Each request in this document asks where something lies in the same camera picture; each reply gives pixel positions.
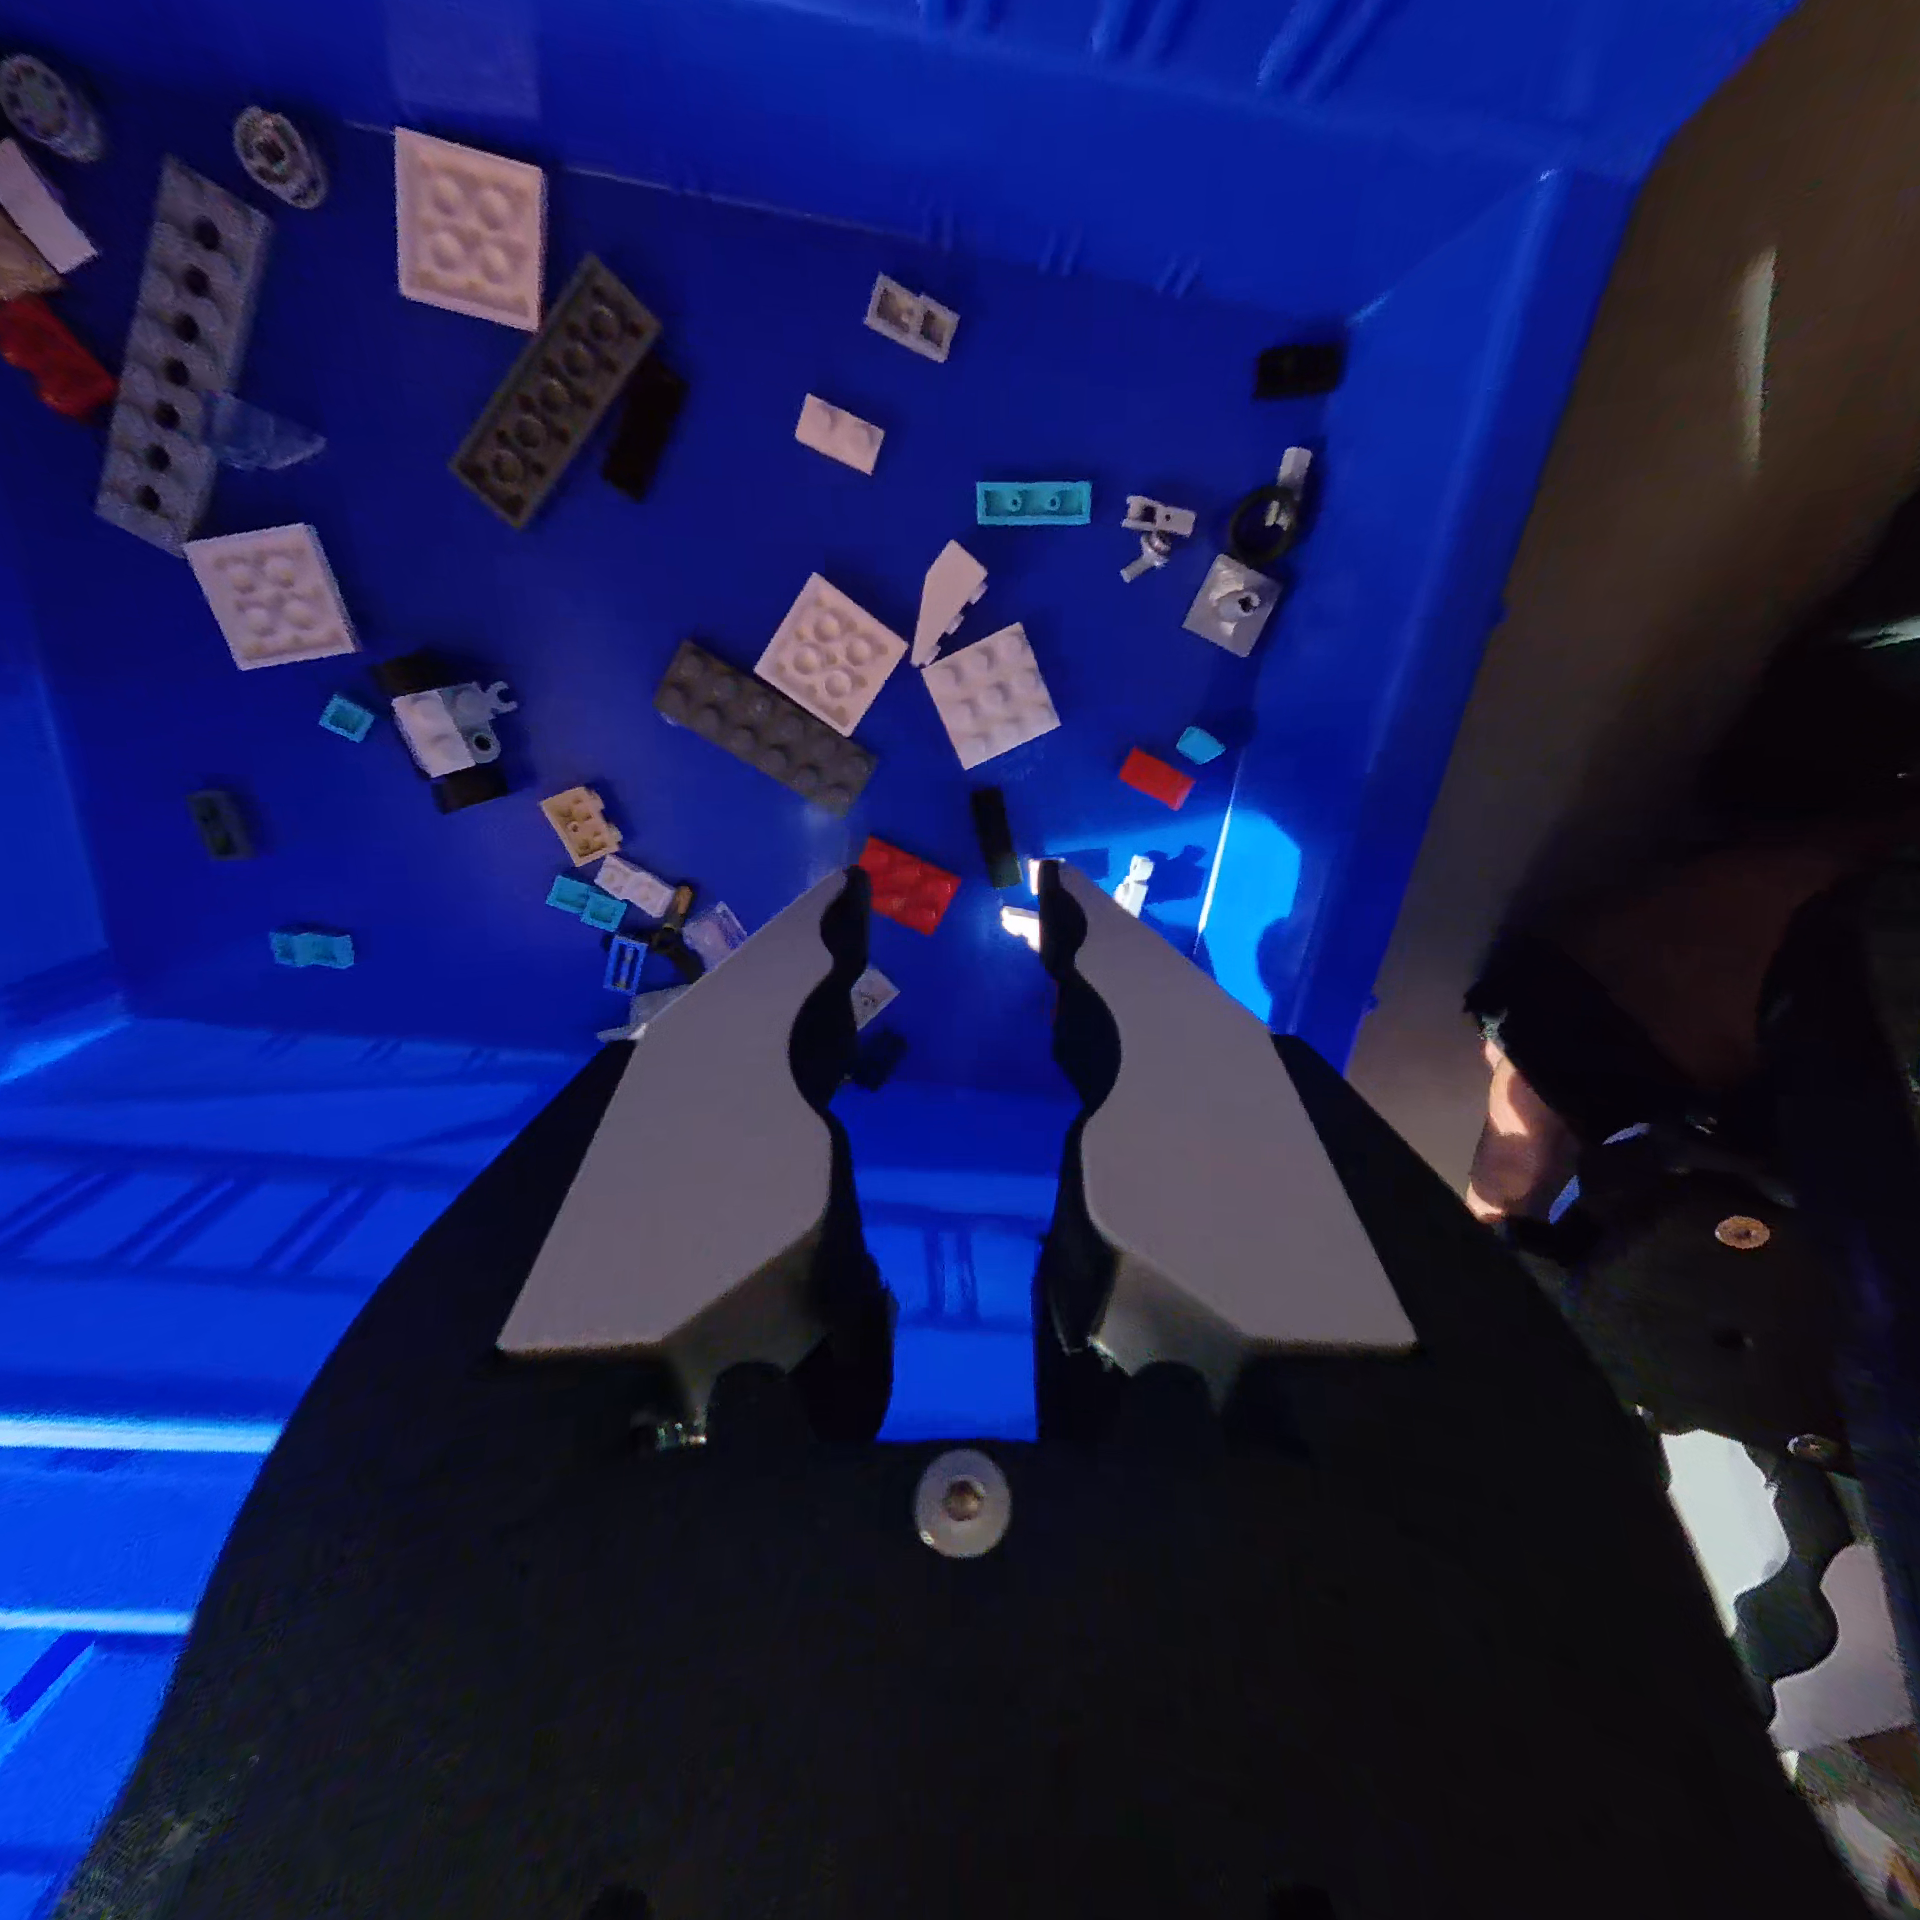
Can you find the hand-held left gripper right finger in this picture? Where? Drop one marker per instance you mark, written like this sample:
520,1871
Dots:
1229,1199

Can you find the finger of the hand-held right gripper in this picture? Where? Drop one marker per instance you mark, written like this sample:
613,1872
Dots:
1875,1650
1716,1499

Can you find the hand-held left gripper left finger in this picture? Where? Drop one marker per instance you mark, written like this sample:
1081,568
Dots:
674,1199

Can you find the blue plastic parts bin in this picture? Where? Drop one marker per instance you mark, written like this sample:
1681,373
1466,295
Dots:
301,1125

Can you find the pile of toy bricks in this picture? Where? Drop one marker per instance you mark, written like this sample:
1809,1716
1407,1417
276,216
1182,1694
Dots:
824,659

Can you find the person's right forearm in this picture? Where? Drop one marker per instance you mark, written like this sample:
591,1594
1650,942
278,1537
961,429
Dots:
1830,749

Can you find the person's right hand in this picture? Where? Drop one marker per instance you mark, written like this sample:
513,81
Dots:
1516,1154

